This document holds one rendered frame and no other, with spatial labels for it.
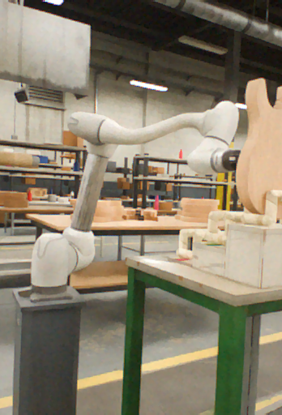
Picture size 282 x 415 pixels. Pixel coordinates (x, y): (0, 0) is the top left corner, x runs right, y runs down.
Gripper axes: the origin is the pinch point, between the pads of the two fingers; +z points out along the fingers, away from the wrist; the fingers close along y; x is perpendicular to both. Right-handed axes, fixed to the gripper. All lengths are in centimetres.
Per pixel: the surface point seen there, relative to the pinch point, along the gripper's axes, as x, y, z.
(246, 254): -29.1, 13.9, 3.7
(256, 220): -18.7, 11.5, 4.1
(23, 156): -5, 77, -7
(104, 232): -50, -33, -185
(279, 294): -39.2, 8.6, 11.8
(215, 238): -27.0, 11.6, -12.7
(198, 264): -36.7, 14.0, -17.6
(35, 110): 180, -243, -1120
